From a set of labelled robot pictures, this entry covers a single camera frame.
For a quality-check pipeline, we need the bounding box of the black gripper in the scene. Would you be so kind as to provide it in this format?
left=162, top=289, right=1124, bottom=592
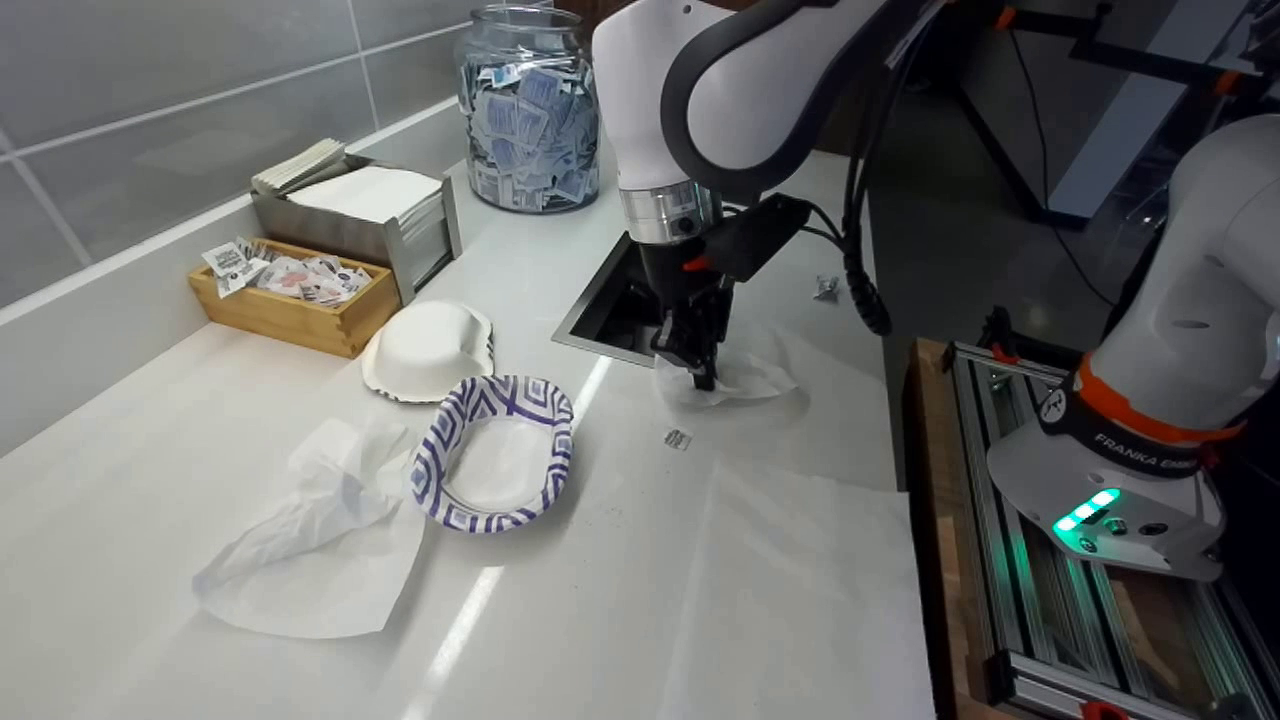
left=631, top=234, right=738, bottom=395

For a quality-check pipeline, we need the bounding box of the white paper towel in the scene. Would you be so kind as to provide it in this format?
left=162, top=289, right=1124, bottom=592
left=652, top=320, right=812, bottom=419

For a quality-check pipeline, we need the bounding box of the large square counter opening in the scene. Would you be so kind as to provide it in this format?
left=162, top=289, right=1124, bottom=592
left=548, top=226, right=745, bottom=383

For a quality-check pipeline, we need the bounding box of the crumpled white tissue paper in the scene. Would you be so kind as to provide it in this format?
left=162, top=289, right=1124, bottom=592
left=186, top=410, right=431, bottom=643

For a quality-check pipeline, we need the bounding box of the white paper bowl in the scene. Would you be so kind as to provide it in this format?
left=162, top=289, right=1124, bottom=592
left=356, top=299, right=499, bottom=408

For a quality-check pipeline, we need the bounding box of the glass jar of blue packets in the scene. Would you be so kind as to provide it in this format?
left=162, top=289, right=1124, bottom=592
left=454, top=0, right=603, bottom=214

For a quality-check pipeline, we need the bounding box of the purple patterned paper bowl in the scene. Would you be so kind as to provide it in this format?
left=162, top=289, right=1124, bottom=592
left=404, top=370, right=580, bottom=540

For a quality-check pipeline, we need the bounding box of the flat white paper sheet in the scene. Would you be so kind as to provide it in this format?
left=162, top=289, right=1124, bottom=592
left=657, top=453, right=941, bottom=720

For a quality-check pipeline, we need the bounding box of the metal napkin dispenser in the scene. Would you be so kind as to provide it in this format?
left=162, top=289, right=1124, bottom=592
left=249, top=155, right=462, bottom=302

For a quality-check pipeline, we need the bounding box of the pink sweetener packets pile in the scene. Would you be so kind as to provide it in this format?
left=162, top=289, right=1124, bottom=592
left=255, top=251, right=370, bottom=313

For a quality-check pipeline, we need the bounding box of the wooden packet tray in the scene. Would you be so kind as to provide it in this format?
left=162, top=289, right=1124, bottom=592
left=182, top=234, right=400, bottom=359

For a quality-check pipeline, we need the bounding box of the grey folded paper stack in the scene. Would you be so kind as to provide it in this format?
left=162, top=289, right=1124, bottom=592
left=249, top=137, right=353, bottom=197

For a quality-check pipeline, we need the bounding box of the white printed packet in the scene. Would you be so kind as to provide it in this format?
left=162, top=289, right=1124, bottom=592
left=194, top=234, right=269, bottom=299

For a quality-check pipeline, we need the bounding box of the light grey slanted panel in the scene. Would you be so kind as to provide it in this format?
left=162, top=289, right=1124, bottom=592
left=1045, top=0, right=1280, bottom=223

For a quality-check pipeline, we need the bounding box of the black stand with orange clips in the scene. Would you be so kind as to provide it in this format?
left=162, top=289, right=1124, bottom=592
left=990, top=0, right=1263, bottom=99

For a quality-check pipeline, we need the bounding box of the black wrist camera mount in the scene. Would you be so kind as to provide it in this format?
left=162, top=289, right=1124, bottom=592
left=716, top=192, right=815, bottom=282

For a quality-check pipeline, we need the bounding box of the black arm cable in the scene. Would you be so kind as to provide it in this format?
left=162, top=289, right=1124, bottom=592
left=841, top=33, right=897, bottom=340

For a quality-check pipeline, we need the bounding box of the aluminium profile base frame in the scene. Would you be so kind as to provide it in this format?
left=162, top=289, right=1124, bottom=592
left=947, top=337, right=1280, bottom=720

